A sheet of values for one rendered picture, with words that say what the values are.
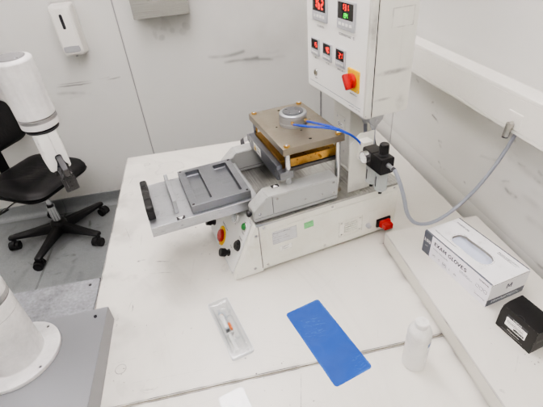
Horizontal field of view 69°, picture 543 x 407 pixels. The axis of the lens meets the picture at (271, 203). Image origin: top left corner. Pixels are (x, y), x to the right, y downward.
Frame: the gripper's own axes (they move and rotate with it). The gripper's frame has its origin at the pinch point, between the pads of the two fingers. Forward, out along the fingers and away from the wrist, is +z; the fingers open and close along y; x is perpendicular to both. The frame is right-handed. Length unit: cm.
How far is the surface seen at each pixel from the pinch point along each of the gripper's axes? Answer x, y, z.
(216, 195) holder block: 30.2, 23.0, 7.8
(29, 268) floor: -31, -119, 117
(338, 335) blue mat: 35, 65, 29
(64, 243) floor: -8, -128, 119
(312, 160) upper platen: 56, 33, 4
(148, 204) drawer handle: 13.7, 16.0, 6.4
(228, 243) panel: 31.2, 22.8, 27.5
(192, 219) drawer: 21.5, 24.0, 10.8
